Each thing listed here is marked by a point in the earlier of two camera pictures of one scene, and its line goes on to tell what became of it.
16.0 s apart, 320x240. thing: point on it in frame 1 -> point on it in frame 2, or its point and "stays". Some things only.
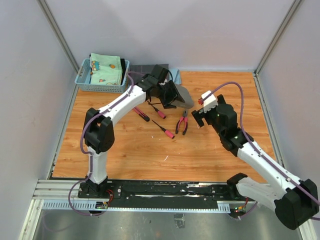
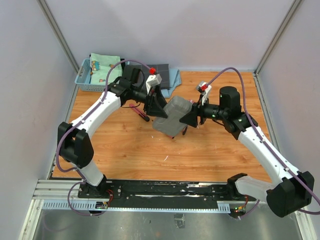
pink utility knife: (140, 113) stays
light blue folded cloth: (176, 74) stays
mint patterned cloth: (105, 69) stays
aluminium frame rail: (59, 189) stays
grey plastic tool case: (184, 93) -> (174, 107)
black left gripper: (173, 93) -> (154, 100)
